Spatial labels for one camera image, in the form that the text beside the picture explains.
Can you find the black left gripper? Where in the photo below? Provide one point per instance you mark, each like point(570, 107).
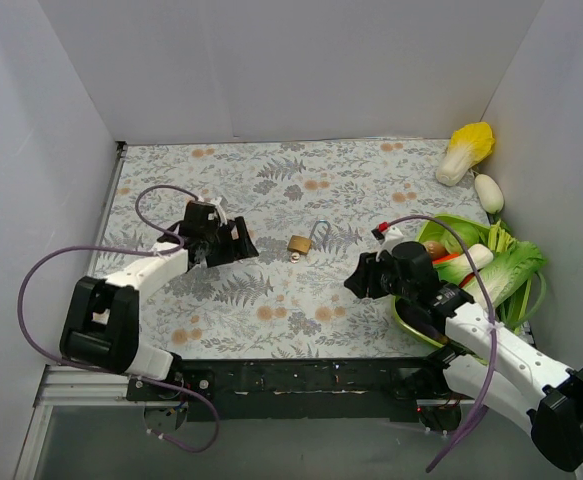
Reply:
point(226, 244)

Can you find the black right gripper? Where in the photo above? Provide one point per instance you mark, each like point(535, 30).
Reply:
point(372, 279)

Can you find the brass padlock silver shackle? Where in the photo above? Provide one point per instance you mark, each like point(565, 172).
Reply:
point(317, 238)

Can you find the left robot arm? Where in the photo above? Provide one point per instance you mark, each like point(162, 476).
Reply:
point(102, 328)

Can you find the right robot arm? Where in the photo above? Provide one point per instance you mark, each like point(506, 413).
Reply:
point(501, 371)

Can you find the purple eggplant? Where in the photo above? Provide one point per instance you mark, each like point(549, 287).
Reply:
point(418, 320)

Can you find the floral table mat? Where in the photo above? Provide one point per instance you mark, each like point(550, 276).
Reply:
point(269, 307)

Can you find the brown kiwi potato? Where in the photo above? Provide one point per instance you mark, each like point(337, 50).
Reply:
point(435, 250)

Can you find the green plastic basket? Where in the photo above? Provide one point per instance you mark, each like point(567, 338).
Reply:
point(432, 232)

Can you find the orange carrot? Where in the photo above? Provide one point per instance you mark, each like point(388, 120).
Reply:
point(446, 258)

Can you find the green round cabbage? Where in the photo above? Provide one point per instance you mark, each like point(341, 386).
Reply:
point(466, 232)

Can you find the white bok choy stalk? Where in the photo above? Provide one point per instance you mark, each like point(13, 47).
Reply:
point(478, 255)

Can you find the white radish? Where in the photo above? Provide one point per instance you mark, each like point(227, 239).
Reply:
point(489, 194)

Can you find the green leafy lettuce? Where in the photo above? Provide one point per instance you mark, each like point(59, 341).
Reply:
point(508, 277)

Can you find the yellow white napa cabbage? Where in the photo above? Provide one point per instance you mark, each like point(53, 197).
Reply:
point(467, 147)

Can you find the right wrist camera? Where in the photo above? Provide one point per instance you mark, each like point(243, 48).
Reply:
point(388, 236)

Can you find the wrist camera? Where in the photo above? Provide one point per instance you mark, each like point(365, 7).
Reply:
point(388, 236)
point(215, 211)

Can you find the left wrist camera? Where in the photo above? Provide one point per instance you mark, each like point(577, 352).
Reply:
point(215, 211)

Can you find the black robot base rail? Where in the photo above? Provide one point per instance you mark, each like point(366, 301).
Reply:
point(397, 389)

